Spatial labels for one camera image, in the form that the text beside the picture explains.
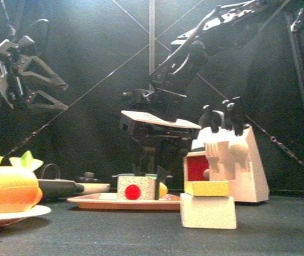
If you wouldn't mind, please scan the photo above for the black cable loop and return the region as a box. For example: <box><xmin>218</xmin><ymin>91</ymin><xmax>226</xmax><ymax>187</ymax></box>
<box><xmin>25</xmin><ymin>18</ymin><xmax>51</xmax><ymax>48</ymax></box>

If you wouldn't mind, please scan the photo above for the white block with red dot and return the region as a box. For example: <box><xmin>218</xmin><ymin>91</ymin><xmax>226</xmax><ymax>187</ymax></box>
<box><xmin>115</xmin><ymin>175</ymin><xmax>158</xmax><ymax>201</ymax></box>

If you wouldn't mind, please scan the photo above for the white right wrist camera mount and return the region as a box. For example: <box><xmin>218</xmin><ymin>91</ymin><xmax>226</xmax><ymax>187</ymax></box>
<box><xmin>119</xmin><ymin>109</ymin><xmax>201</xmax><ymax>130</ymax></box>

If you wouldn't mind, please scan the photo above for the small white round plate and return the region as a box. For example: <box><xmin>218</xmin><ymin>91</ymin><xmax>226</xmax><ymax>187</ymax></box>
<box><xmin>0</xmin><ymin>204</ymin><xmax>53</xmax><ymax>230</ymax></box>

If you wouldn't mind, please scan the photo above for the grey vertical frame pole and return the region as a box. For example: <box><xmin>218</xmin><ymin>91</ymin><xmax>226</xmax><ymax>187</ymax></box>
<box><xmin>148</xmin><ymin>0</ymin><xmax>156</xmax><ymax>76</ymax></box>

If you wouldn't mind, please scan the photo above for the pale wooden toy spoon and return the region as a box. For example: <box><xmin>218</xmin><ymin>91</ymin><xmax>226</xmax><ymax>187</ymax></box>
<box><xmin>226</xmin><ymin>138</ymin><xmax>250</xmax><ymax>164</ymax></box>

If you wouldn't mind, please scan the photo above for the pale wooden toy fork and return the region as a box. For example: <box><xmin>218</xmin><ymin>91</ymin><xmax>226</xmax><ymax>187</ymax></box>
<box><xmin>204</xmin><ymin>141</ymin><xmax>222</xmax><ymax>168</ymax></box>

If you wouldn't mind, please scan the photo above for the pale wooden toy knife block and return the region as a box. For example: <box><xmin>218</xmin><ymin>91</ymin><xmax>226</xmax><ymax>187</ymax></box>
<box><xmin>182</xmin><ymin>124</ymin><xmax>270</xmax><ymax>204</ymax></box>

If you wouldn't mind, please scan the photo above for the grey toy bowl with handles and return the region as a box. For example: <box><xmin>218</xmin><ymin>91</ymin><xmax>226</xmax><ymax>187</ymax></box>
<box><xmin>110</xmin><ymin>172</ymin><xmax>174</xmax><ymax>179</ymax></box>

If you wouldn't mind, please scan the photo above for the black toy knife handle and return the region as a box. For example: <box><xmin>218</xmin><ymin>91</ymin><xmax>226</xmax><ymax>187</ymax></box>
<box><xmin>201</xmin><ymin>104</ymin><xmax>220</xmax><ymax>134</ymax></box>
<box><xmin>221</xmin><ymin>99</ymin><xmax>236</xmax><ymax>131</ymax></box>
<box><xmin>229</xmin><ymin>96</ymin><xmax>249</xmax><ymax>137</ymax></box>

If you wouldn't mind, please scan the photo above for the white yellow egg sushi block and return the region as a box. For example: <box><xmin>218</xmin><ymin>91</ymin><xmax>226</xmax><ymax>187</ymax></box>
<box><xmin>178</xmin><ymin>179</ymin><xmax>238</xmax><ymax>230</ymax></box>

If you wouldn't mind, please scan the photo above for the orange yellow toy fruit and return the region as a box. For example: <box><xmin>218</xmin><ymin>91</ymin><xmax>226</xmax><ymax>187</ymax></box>
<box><xmin>0</xmin><ymin>165</ymin><xmax>43</xmax><ymax>215</ymax></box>

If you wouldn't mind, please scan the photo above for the thin diagonal frame cord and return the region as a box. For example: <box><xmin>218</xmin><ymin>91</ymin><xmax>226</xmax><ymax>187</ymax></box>
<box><xmin>5</xmin><ymin>0</ymin><xmax>205</xmax><ymax>156</ymax></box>
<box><xmin>111</xmin><ymin>0</ymin><xmax>304</xmax><ymax>169</ymax></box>

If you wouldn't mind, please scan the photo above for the pink rectangular plate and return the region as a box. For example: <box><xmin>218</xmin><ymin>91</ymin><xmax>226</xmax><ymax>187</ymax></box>
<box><xmin>66</xmin><ymin>192</ymin><xmax>182</xmax><ymax>212</ymax></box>

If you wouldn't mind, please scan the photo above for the green triangle toy piece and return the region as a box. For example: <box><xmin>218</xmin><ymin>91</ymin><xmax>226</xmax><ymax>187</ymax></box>
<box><xmin>19</xmin><ymin>150</ymin><xmax>35</xmax><ymax>168</ymax></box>

